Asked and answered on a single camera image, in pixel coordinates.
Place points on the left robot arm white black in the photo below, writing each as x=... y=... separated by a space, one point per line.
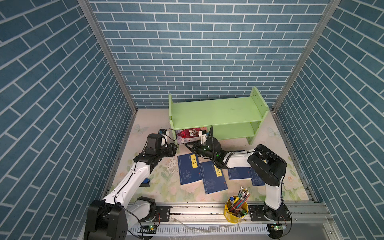
x=111 y=218

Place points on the aluminium corner post left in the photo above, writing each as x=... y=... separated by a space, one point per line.
x=92 y=20

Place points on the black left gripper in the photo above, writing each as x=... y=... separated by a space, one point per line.
x=171 y=151

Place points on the red pink Hamlet book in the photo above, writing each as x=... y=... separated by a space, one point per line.
x=190 y=135

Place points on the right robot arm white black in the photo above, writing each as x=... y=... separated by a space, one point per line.
x=270 y=167

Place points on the blue stapler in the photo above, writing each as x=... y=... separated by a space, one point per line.
x=145 y=183

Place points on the blue book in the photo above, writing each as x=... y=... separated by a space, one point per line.
x=239 y=173
x=213 y=178
x=189 y=169
x=256 y=179

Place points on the aluminium corner post right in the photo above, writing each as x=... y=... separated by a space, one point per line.
x=318 y=30

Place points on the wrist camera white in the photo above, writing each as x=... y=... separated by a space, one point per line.
x=164 y=137
x=203 y=138

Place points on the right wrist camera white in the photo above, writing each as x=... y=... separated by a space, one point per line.
x=203 y=138

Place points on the yellow pen cup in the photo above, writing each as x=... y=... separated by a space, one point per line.
x=236 y=210

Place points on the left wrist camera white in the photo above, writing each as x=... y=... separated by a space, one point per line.
x=164 y=137

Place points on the green wooden shelf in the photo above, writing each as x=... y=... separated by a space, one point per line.
x=232 y=118

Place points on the aluminium corner post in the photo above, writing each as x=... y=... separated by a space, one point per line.
x=92 y=20
x=318 y=30

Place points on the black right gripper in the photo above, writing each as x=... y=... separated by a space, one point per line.
x=195 y=149

